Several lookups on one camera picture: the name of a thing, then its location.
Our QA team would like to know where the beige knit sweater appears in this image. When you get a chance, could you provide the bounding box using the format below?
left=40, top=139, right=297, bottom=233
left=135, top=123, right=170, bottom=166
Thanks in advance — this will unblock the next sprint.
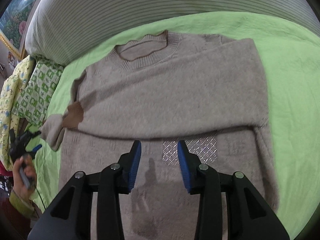
left=40, top=31, right=279, bottom=239

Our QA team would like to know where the person's left hand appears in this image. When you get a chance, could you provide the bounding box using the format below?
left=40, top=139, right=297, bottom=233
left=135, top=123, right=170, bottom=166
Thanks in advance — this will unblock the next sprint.
left=12, top=154, right=37, bottom=202

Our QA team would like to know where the green white patterned pillow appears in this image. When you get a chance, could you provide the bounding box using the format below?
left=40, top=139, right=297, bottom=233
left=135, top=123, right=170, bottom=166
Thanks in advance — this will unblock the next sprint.
left=12, top=56, right=64, bottom=127

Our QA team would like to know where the yellow printed baby blanket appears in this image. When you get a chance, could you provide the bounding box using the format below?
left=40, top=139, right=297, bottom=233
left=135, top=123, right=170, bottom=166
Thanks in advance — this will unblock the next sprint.
left=1, top=56, right=35, bottom=171

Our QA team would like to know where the gold framed flower painting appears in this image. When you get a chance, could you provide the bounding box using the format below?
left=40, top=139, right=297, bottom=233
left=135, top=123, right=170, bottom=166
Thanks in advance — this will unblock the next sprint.
left=1, top=0, right=40, bottom=60

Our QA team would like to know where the striped white green duvet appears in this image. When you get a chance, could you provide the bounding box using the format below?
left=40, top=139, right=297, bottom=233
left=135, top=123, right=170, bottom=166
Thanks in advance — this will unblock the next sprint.
left=25, top=0, right=319, bottom=66

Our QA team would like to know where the green bed sheet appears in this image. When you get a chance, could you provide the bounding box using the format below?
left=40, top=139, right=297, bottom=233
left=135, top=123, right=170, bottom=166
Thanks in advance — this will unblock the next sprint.
left=47, top=12, right=319, bottom=239

